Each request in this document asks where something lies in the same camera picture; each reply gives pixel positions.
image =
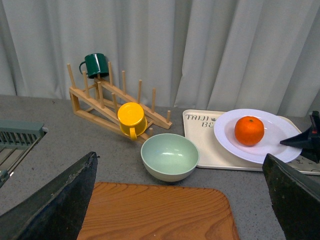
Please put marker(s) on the light green bowl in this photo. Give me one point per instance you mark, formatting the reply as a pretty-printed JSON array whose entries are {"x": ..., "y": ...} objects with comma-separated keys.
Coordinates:
[{"x": 169, "y": 157}]

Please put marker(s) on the dark green enamel mug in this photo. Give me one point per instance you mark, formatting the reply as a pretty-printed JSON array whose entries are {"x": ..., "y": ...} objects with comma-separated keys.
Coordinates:
[{"x": 96, "y": 64}]

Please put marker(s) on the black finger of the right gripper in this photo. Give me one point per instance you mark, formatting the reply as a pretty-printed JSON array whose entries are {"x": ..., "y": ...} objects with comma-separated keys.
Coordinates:
[{"x": 301, "y": 141}]

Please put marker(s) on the grey curtain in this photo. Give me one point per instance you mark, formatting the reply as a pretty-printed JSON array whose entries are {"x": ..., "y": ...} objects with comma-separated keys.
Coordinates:
[{"x": 199, "y": 54}]

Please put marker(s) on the yellow enamel mug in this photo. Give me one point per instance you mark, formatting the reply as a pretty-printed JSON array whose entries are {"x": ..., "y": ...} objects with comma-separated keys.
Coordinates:
[{"x": 132, "y": 120}]

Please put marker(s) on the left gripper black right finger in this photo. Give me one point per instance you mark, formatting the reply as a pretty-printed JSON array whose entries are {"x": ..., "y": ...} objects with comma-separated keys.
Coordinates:
[{"x": 295, "y": 199}]

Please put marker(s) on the beige bear serving tray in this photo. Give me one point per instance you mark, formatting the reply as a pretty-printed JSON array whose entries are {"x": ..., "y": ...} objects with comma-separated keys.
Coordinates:
[{"x": 199, "y": 128}]

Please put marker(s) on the orange fruit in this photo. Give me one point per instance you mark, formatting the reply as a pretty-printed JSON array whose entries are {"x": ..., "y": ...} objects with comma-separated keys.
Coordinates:
[{"x": 249, "y": 130}]

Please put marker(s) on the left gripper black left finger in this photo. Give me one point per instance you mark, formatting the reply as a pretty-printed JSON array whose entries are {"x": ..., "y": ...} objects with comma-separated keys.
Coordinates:
[{"x": 57, "y": 210}]

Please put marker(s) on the brown wooden tray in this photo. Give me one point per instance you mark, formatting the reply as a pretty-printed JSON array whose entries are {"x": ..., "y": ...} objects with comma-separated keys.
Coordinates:
[{"x": 122, "y": 211}]

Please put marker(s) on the white round plate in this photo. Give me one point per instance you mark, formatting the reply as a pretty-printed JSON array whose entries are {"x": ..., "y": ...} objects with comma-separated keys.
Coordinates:
[{"x": 276, "y": 129}]

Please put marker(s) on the grey-green dish drainer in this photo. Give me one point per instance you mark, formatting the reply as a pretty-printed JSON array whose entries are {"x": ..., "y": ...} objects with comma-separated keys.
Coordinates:
[{"x": 17, "y": 138}]

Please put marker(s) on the wooden peg dish rack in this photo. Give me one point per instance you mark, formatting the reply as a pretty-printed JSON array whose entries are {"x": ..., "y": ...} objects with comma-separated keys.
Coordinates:
[{"x": 99, "y": 103}]

